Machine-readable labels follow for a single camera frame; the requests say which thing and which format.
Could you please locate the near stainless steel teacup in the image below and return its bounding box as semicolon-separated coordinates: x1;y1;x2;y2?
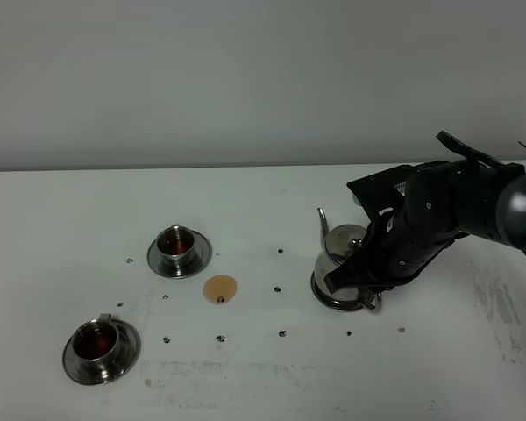
71;313;121;366

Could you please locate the near stainless steel saucer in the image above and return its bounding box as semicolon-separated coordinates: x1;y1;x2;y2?
62;313;141;386

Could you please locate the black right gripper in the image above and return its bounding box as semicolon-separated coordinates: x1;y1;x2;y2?
324;205;458;296

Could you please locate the stainless steel teacup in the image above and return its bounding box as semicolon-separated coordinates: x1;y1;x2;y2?
155;225;196;268
71;313;121;366

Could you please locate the spilled tea puddle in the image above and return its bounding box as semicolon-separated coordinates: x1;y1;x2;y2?
203;275;238;305

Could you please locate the far stainless steel saucer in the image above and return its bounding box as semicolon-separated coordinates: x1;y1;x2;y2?
147;225;212;279

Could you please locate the stainless steel teapot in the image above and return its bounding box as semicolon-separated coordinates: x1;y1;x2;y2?
310;208;382;312

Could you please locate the stainless steel saucer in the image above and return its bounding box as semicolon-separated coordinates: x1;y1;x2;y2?
62;313;141;386
147;225;212;279

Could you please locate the far stainless steel teacup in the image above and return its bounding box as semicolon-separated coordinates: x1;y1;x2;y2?
155;225;196;268

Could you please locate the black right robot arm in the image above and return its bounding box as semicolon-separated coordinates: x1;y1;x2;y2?
324;160;526;293

